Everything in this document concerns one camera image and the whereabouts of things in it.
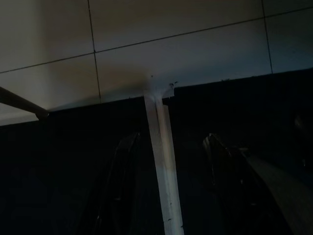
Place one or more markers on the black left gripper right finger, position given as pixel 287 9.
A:
pixel 232 195

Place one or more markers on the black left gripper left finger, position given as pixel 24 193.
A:
pixel 122 195

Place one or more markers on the white tape strip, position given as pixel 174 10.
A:
pixel 163 159

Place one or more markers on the wooden table with slanted legs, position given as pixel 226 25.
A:
pixel 22 105

